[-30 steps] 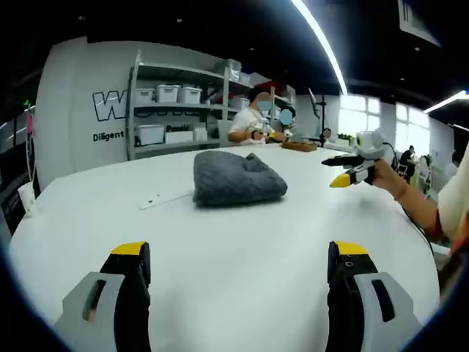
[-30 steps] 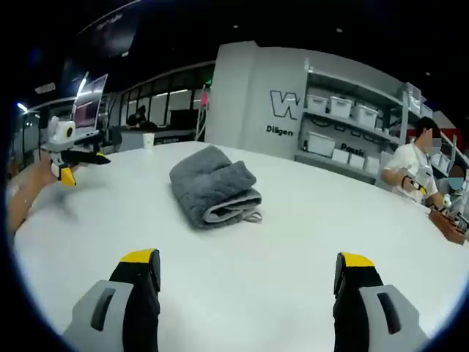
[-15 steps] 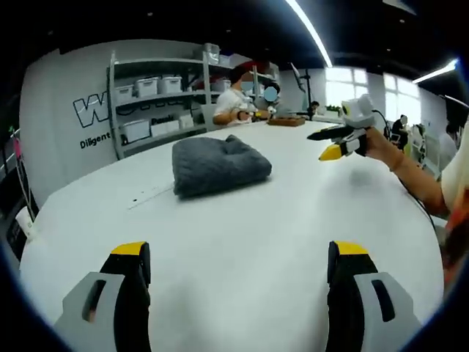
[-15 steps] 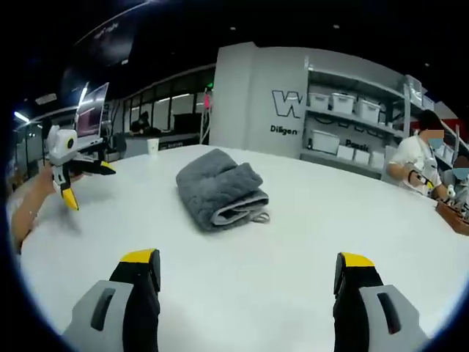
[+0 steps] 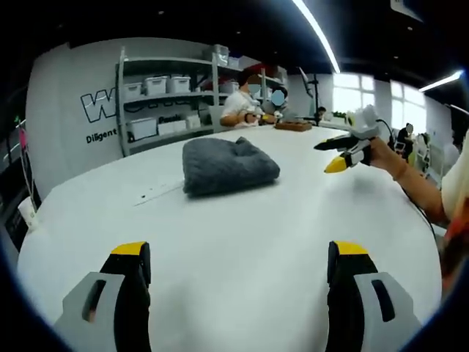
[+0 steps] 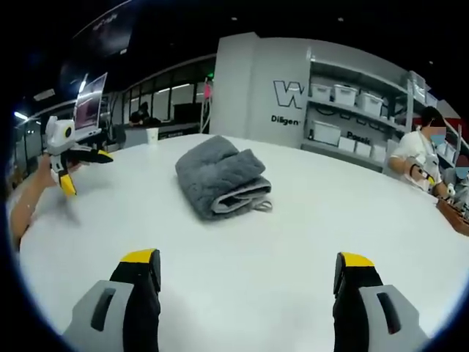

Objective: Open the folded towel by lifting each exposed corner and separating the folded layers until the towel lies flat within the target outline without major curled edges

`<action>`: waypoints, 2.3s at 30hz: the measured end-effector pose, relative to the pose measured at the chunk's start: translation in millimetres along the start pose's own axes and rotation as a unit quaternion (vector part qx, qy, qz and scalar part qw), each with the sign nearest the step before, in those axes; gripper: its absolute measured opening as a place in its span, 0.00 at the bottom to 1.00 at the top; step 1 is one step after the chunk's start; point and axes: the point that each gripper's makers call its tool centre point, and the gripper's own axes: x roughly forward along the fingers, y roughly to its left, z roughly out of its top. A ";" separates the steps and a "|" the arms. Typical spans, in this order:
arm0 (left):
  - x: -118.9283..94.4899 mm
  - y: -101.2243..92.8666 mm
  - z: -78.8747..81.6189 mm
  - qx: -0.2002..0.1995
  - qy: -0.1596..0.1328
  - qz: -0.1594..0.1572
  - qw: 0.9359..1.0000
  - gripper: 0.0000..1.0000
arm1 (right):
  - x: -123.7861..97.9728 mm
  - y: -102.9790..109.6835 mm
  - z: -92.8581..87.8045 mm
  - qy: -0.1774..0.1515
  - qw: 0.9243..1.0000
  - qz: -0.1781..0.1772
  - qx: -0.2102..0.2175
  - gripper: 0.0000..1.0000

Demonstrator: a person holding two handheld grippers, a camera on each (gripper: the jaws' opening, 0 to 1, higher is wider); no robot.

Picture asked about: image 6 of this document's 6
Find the grey towel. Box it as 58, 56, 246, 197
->
174, 134, 273, 222

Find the open laptop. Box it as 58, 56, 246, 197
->
73, 72, 109, 136

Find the black monitor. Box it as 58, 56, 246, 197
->
173, 102, 203, 125

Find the hanging dark ceiling screen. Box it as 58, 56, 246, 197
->
72, 0, 133, 58

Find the brown woven basket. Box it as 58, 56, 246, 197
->
435, 197, 469, 236

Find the grey metal shelf unit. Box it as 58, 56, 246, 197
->
300, 58, 444, 174

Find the group of white storage boxes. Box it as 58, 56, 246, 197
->
309, 71, 440, 163

